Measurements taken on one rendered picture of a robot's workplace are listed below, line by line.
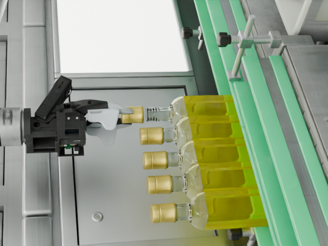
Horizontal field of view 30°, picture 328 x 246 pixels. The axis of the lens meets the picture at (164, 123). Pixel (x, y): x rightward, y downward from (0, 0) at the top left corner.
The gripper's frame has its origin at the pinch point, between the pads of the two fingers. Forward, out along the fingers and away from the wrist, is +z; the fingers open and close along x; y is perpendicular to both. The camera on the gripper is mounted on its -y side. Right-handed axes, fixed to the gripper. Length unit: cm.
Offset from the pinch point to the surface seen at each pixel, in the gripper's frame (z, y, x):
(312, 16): 36.8, -10.8, 17.5
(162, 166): 5.6, 13.1, 1.9
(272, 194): 23.1, 23.6, 8.9
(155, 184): 3.6, 17.8, 3.6
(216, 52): 23.7, -20.4, -5.2
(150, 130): 4.1, 5.5, 2.6
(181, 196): 11.6, 13.5, -11.2
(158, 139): 5.7, 7.2, 1.7
